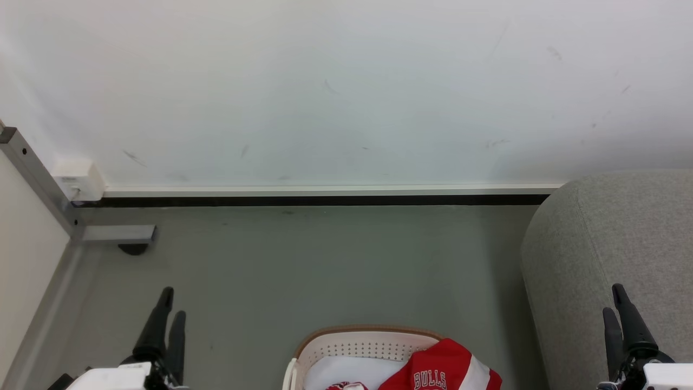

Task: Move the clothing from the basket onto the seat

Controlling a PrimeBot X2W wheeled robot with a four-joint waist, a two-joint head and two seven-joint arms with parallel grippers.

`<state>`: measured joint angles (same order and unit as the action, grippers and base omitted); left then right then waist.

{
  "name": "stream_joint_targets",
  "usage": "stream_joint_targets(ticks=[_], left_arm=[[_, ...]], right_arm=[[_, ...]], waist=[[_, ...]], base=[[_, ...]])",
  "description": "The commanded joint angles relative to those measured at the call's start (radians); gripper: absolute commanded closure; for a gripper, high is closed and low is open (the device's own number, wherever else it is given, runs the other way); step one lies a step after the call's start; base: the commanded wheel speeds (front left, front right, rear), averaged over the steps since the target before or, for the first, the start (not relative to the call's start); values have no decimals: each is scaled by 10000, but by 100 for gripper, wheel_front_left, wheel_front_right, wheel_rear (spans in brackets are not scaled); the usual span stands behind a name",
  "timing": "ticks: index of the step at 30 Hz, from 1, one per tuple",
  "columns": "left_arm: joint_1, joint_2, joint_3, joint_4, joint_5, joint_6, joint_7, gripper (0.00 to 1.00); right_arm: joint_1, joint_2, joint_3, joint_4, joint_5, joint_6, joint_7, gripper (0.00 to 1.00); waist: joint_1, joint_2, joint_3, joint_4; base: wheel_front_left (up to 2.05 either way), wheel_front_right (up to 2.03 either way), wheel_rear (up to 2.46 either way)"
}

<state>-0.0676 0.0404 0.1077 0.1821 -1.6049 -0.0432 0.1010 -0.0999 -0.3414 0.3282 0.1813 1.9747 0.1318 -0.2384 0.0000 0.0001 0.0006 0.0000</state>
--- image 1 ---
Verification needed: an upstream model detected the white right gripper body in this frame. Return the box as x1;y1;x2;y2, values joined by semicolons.
597;349;693;390

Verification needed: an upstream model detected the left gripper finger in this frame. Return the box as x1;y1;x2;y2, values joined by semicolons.
166;310;187;386
133;287;175;363

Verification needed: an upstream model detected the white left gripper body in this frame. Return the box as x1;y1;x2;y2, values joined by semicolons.
65;355;189;390

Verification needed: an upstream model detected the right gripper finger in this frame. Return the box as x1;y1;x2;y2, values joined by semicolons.
612;283;659;362
602;307;624;381

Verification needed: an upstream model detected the red garment with white stripe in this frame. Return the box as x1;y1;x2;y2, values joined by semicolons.
377;338;503;390

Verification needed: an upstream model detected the white perforated laundry basket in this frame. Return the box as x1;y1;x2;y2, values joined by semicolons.
282;324;450;390

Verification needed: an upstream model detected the grey fabric sofa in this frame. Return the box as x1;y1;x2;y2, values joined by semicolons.
521;169;693;390

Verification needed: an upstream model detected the grey metal foot bar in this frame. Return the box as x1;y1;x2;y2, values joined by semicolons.
81;225;158;243

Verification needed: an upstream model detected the beige partition panel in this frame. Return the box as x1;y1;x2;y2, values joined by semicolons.
0;152;71;388

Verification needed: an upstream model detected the white and black baseboard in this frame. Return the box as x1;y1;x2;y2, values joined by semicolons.
70;184;564;208

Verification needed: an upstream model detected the white plastic wall box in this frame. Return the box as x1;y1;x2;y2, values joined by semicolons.
53;158;105;202

